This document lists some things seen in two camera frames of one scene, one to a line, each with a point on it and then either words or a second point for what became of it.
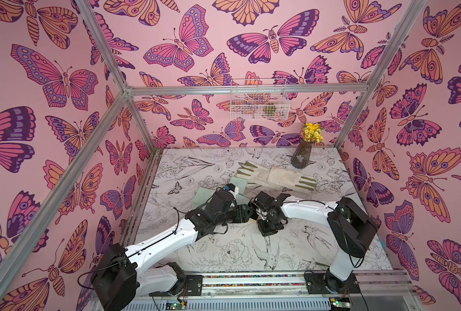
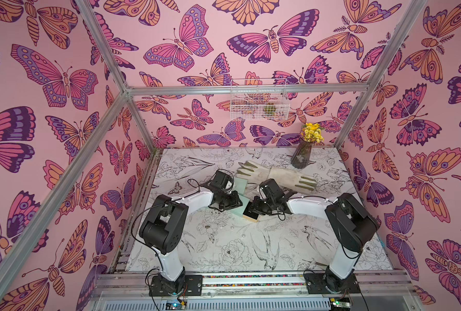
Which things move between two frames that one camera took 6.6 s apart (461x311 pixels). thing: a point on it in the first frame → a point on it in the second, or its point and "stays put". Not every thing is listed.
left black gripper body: (232, 216) → (228, 201)
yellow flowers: (312, 132) stays put
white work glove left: (272, 177) stays put
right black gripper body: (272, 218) → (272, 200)
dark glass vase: (302, 155) stays put
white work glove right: (281, 177) stays put
